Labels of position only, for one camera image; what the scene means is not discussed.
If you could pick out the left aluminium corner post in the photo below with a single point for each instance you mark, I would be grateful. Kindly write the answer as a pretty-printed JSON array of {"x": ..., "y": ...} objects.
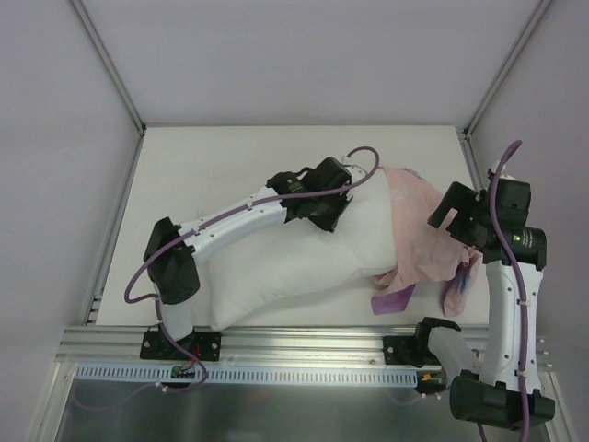
[{"x": 79, "y": 9}]

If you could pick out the right aluminium corner post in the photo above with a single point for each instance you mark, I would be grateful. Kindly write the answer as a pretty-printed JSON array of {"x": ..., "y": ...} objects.
[{"x": 516, "y": 50}]

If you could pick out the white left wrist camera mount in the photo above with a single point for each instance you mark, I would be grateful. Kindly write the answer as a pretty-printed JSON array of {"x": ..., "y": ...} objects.
[{"x": 356, "y": 171}]

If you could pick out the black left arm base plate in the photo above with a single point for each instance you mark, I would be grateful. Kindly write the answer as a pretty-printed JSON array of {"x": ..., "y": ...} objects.
[{"x": 205, "y": 345}]

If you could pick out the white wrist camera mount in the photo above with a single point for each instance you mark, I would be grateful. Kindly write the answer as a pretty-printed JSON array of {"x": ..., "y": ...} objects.
[
  {"x": 356, "y": 171},
  {"x": 498, "y": 167}
]

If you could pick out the white pillow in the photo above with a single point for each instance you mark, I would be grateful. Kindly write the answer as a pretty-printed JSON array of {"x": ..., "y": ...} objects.
[{"x": 295, "y": 274}]

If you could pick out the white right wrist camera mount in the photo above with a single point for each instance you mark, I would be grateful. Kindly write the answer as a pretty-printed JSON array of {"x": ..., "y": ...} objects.
[{"x": 498, "y": 167}]

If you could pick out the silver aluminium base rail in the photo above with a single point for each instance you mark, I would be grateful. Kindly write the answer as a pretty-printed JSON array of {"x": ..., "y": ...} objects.
[{"x": 325, "y": 347}]

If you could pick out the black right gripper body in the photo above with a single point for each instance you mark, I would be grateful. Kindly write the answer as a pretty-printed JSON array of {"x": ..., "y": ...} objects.
[{"x": 453, "y": 203}]

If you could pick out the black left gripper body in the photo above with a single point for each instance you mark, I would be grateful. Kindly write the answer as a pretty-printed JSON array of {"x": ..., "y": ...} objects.
[{"x": 329, "y": 214}]

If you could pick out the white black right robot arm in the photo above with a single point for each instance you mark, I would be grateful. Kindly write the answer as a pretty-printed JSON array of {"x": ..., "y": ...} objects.
[{"x": 502, "y": 389}]

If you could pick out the aluminium corner post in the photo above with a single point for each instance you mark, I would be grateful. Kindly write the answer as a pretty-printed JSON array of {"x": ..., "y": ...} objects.
[
  {"x": 79, "y": 9},
  {"x": 516, "y": 50}
]

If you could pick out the purple Elsa print pillowcase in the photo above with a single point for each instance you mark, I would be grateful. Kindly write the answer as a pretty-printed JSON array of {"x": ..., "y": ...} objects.
[{"x": 424, "y": 254}]

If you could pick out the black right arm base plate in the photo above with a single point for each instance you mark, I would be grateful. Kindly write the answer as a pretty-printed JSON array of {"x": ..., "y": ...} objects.
[{"x": 407, "y": 351}]

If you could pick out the white slotted cable duct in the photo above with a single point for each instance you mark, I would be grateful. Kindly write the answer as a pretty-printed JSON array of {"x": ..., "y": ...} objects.
[{"x": 289, "y": 376}]

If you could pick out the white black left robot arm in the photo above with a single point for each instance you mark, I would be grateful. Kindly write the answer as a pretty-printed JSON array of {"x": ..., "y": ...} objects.
[{"x": 174, "y": 252}]

